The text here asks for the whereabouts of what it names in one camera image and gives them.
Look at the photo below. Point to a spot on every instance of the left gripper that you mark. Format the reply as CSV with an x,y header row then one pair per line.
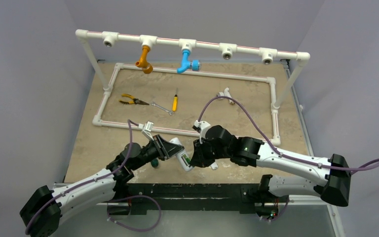
x,y
167,149

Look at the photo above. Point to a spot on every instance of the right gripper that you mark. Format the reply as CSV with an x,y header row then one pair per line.
x,y
198,154

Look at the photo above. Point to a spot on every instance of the green AA battery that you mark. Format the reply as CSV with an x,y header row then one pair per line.
x,y
185,159

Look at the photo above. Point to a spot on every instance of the white remote control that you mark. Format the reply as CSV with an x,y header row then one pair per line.
x,y
186,167

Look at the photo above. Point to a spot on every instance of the white battery cover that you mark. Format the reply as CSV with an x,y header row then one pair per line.
x,y
214,166

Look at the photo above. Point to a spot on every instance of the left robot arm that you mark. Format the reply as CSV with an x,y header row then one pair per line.
x,y
48,208

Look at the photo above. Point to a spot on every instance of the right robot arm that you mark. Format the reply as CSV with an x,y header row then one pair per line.
x,y
327,178

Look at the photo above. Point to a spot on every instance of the green stubby screwdriver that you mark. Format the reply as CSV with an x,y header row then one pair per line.
x,y
155,163

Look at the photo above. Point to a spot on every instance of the silver wrench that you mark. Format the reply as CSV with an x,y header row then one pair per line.
x,y
170,112

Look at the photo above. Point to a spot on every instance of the yellow screwdriver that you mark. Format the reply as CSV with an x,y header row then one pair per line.
x,y
175,101

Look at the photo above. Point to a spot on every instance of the white plastic faucet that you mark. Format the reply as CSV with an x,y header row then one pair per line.
x,y
225,94

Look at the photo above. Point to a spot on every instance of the orange plastic faucet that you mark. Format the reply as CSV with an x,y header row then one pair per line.
x,y
142,63

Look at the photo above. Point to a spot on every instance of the blue plastic faucet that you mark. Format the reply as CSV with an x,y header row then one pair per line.
x,y
186,64

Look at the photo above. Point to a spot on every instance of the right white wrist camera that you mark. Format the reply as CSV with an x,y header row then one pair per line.
x,y
201,127

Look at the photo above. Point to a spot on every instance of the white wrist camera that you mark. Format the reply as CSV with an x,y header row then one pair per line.
x,y
146,129
201,127

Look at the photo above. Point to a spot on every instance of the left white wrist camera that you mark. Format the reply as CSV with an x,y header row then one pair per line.
x,y
146,129

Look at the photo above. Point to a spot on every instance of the yellow handled pliers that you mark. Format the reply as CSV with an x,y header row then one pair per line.
x,y
132,100

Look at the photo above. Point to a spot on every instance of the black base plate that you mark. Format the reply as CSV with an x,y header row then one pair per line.
x,y
243,198

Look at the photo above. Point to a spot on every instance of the aluminium rail frame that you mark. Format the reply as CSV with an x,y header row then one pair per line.
x,y
195,118

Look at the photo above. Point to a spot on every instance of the white PVC pipe frame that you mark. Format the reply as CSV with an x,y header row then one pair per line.
x,y
267,55

